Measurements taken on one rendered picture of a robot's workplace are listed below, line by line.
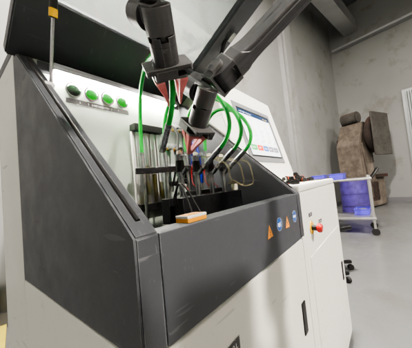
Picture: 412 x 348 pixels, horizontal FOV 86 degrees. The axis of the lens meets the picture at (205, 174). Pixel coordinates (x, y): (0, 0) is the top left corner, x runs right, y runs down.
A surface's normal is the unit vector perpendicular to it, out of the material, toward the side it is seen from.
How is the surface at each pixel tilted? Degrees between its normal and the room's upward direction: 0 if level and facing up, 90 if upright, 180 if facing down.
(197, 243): 90
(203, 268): 90
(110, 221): 90
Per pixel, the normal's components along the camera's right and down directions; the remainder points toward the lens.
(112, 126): 0.77, -0.11
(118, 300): -0.63, 0.02
